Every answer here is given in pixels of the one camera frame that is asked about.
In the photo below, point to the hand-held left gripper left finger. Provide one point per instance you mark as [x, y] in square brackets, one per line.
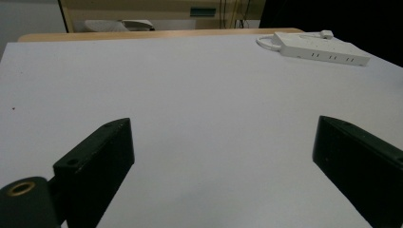
[95, 167]

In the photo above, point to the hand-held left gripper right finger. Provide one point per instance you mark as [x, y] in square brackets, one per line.
[358, 161]

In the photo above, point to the white power strip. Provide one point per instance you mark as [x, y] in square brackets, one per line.
[320, 49]

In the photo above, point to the white plug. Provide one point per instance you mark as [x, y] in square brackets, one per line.
[327, 34]

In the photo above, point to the black curtain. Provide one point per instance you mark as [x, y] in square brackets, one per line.
[335, 19]

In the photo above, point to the beige wooden cabinet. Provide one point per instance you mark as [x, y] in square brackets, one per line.
[152, 12]

